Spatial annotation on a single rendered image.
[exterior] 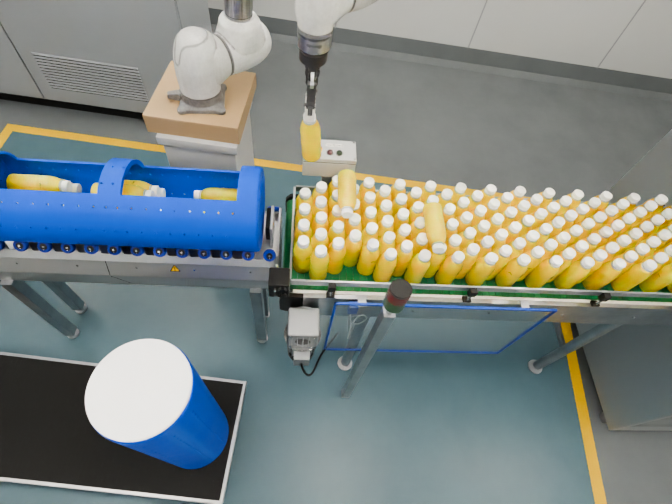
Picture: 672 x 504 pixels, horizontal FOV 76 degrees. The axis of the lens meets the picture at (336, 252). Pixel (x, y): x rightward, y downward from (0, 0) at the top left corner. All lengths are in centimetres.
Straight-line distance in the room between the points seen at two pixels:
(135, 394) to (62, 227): 55
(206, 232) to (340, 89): 251
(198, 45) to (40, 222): 77
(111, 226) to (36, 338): 138
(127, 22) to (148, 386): 217
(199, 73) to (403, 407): 181
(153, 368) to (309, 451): 115
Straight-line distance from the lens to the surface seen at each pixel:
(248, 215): 134
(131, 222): 143
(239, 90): 193
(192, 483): 217
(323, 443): 230
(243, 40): 178
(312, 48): 119
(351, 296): 154
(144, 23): 293
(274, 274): 144
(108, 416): 135
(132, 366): 136
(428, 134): 349
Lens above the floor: 228
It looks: 59 degrees down
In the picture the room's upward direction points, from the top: 11 degrees clockwise
